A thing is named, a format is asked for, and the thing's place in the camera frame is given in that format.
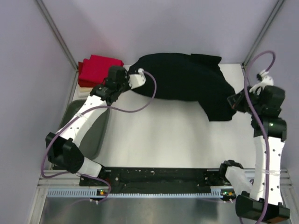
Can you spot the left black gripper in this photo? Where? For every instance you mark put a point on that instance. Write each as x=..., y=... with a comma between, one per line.
x=126, y=78

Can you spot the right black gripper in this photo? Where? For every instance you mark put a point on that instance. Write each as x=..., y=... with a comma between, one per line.
x=234, y=99

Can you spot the black t shirt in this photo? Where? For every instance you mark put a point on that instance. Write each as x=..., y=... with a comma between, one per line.
x=191, y=78

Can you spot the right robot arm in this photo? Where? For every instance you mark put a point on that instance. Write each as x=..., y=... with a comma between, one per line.
x=261, y=199

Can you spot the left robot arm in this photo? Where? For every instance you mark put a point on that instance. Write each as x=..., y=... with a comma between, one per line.
x=63, y=147

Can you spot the folded red t shirt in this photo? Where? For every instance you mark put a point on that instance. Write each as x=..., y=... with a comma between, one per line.
x=92, y=71

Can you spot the folded beige t shirt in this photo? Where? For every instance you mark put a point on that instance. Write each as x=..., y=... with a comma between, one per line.
x=84, y=91

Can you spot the grey plastic bin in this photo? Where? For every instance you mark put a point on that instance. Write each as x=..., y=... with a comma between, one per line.
x=91, y=143

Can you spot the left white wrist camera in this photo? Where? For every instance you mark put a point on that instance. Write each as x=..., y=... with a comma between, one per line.
x=138, y=79

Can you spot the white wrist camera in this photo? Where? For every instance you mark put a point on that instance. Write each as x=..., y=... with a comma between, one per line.
x=138, y=79
x=264, y=80

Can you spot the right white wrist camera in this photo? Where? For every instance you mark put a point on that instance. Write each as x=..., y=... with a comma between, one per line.
x=264, y=80

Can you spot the left aluminium frame post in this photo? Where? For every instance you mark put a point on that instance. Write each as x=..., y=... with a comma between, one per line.
x=54, y=29

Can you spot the aluminium frame post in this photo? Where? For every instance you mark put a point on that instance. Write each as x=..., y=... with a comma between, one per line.
x=54, y=29
x=277, y=7

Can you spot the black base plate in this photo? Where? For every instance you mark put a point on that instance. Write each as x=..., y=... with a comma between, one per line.
x=162, y=180

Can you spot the right aluminium frame post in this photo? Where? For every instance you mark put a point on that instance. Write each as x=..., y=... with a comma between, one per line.
x=277, y=7

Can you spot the aluminium front rail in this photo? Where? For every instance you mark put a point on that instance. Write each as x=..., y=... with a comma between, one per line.
x=67, y=180

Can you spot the blue slotted cable duct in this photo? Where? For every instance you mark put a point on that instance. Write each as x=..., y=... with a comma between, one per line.
x=214, y=192

